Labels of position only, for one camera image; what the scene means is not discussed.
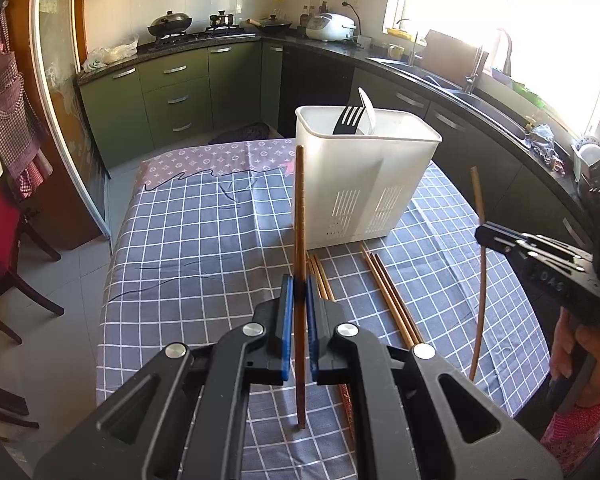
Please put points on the glass sliding door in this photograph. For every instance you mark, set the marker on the glass sliding door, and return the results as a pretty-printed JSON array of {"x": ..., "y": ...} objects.
[{"x": 65, "y": 110}]

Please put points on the wooden cutting board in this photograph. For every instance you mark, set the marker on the wooden cutting board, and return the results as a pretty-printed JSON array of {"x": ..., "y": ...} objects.
[{"x": 450, "y": 47}]

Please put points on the black built-in appliance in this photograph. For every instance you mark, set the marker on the black built-in appliance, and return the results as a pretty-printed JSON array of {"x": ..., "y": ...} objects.
[{"x": 315, "y": 90}]

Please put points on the yellow tray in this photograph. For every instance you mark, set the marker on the yellow tray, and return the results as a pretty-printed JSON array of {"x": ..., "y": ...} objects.
[{"x": 399, "y": 33}]

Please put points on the crumpled cloth on counter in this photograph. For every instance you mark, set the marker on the crumpled cloth on counter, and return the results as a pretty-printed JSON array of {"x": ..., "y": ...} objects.
[{"x": 542, "y": 142}]

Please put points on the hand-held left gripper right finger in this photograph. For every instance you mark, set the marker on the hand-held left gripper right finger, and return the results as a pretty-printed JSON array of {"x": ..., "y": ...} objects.
[{"x": 312, "y": 330}]

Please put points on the dark stone countertop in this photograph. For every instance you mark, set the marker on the dark stone countertop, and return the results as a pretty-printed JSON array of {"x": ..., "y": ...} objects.
[{"x": 280, "y": 39}]

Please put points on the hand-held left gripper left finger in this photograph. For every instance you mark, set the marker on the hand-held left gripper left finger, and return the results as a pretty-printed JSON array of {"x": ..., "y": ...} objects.
[{"x": 288, "y": 330}]

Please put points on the white rice cooker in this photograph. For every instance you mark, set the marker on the white rice cooker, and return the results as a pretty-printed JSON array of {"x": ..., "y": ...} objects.
[{"x": 330, "y": 27}]

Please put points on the steel kitchen sink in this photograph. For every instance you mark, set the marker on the steel kitchen sink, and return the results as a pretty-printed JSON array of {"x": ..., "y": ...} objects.
[{"x": 480, "y": 105}]

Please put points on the red wooden chair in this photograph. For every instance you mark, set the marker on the red wooden chair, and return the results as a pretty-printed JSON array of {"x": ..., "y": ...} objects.
[{"x": 0, "y": 240}]

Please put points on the metal kitchen faucet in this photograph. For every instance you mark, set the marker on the metal kitchen faucet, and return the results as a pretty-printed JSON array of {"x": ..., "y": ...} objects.
[{"x": 472, "y": 75}]

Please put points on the white dish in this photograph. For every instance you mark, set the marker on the white dish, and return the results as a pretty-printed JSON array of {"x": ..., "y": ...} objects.
[{"x": 587, "y": 157}]

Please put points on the purple patterned cloth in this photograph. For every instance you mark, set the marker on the purple patterned cloth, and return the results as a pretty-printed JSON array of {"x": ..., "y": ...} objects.
[{"x": 205, "y": 160}]

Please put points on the small dark pot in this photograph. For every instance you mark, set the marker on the small dark pot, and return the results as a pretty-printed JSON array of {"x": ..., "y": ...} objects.
[{"x": 221, "y": 20}]

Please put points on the white plastic utensil holder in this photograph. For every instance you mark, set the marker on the white plastic utensil holder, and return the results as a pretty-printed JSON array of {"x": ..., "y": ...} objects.
[{"x": 350, "y": 170}]

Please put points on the black wok with lid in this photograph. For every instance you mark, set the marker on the black wok with lid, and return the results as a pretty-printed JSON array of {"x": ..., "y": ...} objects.
[{"x": 170, "y": 22}]

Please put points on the black slotted spatula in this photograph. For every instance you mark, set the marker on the black slotted spatula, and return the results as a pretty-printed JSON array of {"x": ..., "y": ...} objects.
[{"x": 347, "y": 120}]

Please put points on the pale ceramic mug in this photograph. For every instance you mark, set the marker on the pale ceramic mug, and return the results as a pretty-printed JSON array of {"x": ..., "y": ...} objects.
[{"x": 395, "y": 51}]

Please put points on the dark brown wooden chopstick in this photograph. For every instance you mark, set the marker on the dark brown wooden chopstick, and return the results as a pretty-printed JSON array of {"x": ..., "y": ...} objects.
[{"x": 300, "y": 210}]

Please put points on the frying pan with lid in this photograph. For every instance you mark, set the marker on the frying pan with lid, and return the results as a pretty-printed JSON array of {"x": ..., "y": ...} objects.
[{"x": 272, "y": 23}]

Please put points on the green kitchen cabinets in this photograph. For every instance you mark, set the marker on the green kitchen cabinets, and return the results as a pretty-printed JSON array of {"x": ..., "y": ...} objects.
[{"x": 180, "y": 75}]

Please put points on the green plastic tray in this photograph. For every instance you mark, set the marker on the green plastic tray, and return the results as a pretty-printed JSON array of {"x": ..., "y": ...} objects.
[{"x": 527, "y": 92}]

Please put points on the clear plastic bag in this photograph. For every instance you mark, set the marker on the clear plastic bag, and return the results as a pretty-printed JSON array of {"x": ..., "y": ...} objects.
[{"x": 110, "y": 55}]

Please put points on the black gas stove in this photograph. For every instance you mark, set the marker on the black gas stove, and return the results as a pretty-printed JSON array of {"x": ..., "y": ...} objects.
[{"x": 200, "y": 37}]

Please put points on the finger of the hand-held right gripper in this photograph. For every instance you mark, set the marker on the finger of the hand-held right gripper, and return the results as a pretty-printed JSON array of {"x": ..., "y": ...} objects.
[{"x": 505, "y": 240}]

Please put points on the dark floor cloth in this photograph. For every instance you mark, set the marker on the dark floor cloth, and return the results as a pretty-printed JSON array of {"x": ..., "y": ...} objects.
[{"x": 240, "y": 133}]

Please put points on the grey checked tablecloth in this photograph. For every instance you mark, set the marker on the grey checked tablecloth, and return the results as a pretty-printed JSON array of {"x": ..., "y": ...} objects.
[{"x": 190, "y": 260}]

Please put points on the red checked apron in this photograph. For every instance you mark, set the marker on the red checked apron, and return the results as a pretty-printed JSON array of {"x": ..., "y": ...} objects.
[{"x": 10, "y": 110}]

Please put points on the white plastic spoon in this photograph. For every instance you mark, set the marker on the white plastic spoon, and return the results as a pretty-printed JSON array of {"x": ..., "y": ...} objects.
[{"x": 366, "y": 105}]

